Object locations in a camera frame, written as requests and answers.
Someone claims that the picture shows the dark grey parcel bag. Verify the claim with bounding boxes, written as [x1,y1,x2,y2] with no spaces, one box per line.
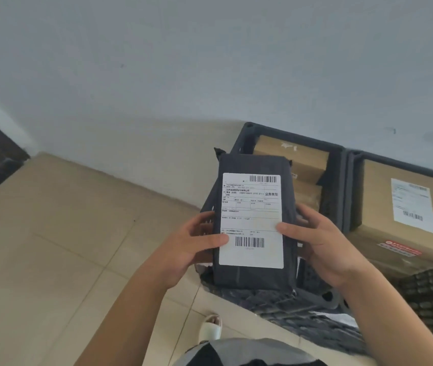
[213,148,299,292]

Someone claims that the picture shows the person's right forearm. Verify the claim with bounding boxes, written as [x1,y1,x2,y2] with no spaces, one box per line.
[339,261,433,366]

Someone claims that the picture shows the person's right hand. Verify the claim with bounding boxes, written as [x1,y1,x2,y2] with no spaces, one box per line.
[277,204,367,289]

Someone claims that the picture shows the grey and black shorts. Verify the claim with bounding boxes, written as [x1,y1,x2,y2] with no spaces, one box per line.
[172,338,328,366]

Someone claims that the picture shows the person's left hand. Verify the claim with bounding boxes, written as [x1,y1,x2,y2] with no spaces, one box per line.
[146,211,229,291]

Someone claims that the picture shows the white paper sheet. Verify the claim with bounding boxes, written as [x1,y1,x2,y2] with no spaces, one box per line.
[308,310,359,329]

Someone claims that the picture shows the white shoe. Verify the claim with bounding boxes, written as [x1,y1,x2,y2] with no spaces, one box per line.
[199,314,223,344]

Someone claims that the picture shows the small brown cardboard box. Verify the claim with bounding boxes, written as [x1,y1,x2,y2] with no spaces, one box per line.
[295,181,324,212]

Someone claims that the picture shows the person's left forearm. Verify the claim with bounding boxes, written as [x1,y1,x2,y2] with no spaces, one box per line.
[75,259,175,366]

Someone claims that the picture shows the large labelled cardboard box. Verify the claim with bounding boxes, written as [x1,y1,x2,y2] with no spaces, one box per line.
[350,159,433,279]

